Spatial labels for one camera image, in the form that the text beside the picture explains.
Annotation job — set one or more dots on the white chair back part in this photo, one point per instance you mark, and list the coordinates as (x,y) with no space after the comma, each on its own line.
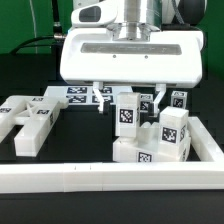
(36,114)

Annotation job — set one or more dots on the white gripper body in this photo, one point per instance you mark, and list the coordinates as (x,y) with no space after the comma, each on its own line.
(123,42)

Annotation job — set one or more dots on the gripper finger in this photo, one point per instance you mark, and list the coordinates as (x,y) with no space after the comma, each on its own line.
(103,105)
(153,108)

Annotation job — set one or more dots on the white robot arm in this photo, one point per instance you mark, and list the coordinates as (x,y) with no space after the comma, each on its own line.
(132,42)

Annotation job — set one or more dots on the white chair seat part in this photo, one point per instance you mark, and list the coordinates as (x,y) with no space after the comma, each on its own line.
(145,147)

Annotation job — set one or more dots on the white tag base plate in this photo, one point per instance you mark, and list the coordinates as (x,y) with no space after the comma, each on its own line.
(84,95)

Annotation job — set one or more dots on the white L-shaped obstacle fence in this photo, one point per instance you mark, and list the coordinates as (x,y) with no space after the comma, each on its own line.
(207,173)

